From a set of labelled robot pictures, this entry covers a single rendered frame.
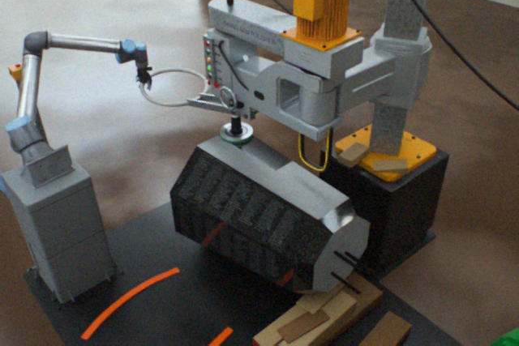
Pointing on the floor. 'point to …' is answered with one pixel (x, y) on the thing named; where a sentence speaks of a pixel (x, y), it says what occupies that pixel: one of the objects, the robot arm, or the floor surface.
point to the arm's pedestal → (62, 231)
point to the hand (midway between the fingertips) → (146, 88)
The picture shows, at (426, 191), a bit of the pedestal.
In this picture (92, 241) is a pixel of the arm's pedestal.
